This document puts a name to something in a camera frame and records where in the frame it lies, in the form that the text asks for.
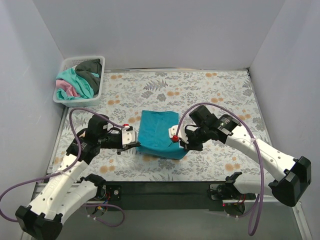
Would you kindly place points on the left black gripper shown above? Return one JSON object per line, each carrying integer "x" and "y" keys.
{"x": 129, "y": 147}

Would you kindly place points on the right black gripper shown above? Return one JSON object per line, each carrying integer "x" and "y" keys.
{"x": 189, "y": 141}

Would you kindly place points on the teal t shirt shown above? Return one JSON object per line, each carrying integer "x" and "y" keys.
{"x": 153, "y": 135}

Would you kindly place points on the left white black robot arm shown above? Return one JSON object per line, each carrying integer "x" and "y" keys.
{"x": 66, "y": 192}

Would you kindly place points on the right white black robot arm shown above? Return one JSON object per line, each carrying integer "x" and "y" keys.
{"x": 282, "y": 176}

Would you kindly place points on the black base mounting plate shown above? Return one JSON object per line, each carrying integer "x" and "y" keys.
{"x": 162, "y": 195}

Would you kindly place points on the mint green shirt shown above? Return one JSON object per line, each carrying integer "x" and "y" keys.
{"x": 80, "y": 84}

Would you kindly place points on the pink shirt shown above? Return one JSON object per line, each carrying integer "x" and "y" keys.
{"x": 69, "y": 90}

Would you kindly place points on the dark grey shirt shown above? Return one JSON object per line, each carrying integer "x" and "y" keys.
{"x": 91, "y": 71}

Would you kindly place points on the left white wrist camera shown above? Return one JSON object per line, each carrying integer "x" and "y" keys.
{"x": 129, "y": 135}

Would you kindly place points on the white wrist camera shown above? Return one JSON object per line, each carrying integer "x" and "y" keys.
{"x": 129, "y": 135}
{"x": 177, "y": 135}

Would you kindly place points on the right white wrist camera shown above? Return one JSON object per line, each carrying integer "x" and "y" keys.
{"x": 177, "y": 135}

